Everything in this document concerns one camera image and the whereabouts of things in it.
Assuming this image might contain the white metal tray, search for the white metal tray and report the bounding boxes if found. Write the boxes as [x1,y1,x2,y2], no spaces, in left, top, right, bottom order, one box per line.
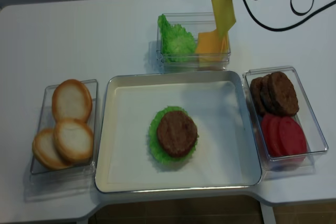
[95,70,262,193]

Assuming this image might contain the middle bun half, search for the middle bun half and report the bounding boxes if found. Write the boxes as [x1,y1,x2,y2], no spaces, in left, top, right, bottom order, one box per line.
[53,118,94,164]

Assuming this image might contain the front red tomato slice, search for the front red tomato slice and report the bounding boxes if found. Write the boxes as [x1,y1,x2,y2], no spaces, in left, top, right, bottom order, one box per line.
[278,117,307,156]

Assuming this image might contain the middle red tomato slice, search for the middle red tomato slice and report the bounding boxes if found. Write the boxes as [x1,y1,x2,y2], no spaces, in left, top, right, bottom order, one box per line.
[268,116,282,157]

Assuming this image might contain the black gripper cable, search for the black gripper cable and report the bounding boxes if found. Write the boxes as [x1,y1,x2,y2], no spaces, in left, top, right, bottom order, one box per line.
[241,0,336,31]

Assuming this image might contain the green lettuce leaf in box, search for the green lettuce leaf in box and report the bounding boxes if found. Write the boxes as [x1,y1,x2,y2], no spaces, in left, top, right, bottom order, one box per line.
[157,14,196,62]

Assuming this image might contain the yellow cheese slice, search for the yellow cheese slice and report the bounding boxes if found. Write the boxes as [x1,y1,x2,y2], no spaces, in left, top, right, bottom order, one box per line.
[211,0,236,39]

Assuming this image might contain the clear box with buns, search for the clear box with buns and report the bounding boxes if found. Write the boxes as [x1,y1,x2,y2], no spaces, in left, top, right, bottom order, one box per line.
[24,79,98,201]

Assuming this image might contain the front brown meat patty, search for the front brown meat patty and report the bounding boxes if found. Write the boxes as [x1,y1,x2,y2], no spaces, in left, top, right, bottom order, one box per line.
[268,72,299,116]

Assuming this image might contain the lower left bun half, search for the lower left bun half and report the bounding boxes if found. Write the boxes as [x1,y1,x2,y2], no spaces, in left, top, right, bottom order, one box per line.
[32,128,72,170]

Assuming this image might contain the clear box with patties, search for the clear box with patties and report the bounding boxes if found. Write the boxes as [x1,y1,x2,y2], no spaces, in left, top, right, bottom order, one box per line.
[243,66,329,179]

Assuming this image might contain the orange cheese slices in box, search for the orange cheese slices in box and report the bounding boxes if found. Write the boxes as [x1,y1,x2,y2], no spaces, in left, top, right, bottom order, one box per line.
[195,29,229,65]

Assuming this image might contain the back red tomato slice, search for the back red tomato slice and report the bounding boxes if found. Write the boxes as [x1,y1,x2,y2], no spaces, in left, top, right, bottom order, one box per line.
[261,113,273,155]

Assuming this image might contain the clear box with lettuce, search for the clear box with lettuce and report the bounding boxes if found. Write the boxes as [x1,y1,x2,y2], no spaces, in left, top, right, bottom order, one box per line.
[156,13,231,72]

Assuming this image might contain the green lettuce on burger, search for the green lettuce on burger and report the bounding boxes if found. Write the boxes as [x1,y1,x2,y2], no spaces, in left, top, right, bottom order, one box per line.
[148,106,199,165]

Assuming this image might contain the bun half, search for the bun half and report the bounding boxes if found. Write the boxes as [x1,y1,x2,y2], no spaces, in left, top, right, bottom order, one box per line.
[32,128,72,170]
[53,118,94,164]
[52,79,92,123]

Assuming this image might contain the brown patty on burger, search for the brown patty on burger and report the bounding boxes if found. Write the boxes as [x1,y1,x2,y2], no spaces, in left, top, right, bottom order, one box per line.
[156,111,198,157]

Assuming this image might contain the back brown meat patty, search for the back brown meat patty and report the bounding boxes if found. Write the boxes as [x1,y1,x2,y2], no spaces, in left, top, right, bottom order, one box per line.
[250,77,266,116]

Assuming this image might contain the middle brown meat patty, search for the middle brown meat patty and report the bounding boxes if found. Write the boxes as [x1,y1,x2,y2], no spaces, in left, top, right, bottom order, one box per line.
[260,74,276,114]

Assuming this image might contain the brown meat patty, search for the brown meat patty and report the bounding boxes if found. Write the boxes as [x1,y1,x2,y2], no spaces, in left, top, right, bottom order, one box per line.
[268,72,299,116]
[250,77,266,116]
[260,74,276,114]

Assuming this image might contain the red tomato slice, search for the red tomato slice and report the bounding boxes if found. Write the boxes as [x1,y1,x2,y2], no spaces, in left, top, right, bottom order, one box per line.
[278,117,307,156]
[268,116,282,157]
[261,113,273,155]

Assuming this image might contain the top bun half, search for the top bun half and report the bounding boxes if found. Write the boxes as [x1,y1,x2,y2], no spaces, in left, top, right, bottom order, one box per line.
[52,79,92,123]

